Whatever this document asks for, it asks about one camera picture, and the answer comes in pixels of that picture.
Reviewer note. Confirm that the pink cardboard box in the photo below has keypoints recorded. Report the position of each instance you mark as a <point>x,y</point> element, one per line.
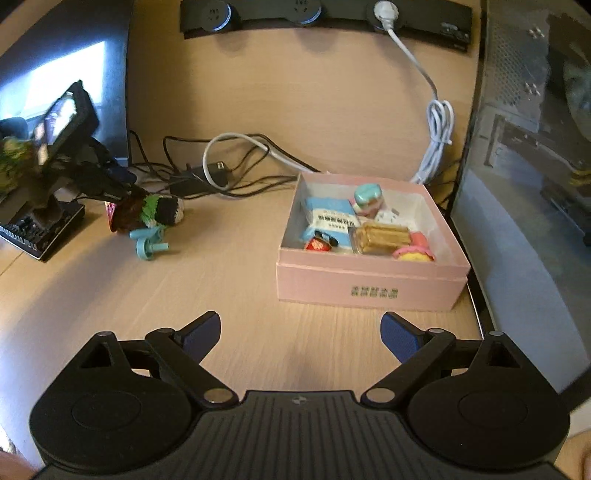
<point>369,281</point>

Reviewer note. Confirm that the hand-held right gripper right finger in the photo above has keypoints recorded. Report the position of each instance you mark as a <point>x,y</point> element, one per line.
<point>399,334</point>

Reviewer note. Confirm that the black keyboard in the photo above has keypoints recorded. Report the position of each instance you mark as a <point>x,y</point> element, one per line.
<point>41,230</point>

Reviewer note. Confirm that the biscuit stick pack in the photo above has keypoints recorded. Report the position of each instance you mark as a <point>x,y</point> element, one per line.
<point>381,237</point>

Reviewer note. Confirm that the blue and white packet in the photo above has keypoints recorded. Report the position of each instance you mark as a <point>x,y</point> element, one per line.
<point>330,221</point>

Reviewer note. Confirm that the black computer monitor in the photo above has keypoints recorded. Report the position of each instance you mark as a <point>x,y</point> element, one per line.
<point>69,55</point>

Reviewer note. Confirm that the black wall power strip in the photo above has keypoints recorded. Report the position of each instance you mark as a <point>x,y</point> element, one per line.
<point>323,11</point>

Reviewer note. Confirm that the black power adapter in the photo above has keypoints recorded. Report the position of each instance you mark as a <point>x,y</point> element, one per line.
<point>189,184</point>

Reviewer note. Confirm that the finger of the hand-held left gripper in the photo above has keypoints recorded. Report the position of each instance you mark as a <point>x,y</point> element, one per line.
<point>115,171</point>
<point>101,187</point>

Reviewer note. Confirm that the teal and pink round toy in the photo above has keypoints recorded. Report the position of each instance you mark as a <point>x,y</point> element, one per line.
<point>369,196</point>

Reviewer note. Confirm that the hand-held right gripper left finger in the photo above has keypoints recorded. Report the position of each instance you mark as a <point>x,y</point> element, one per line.
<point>203,334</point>

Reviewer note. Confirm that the crochet doll with brown hair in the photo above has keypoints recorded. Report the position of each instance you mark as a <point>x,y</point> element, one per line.
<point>159,210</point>

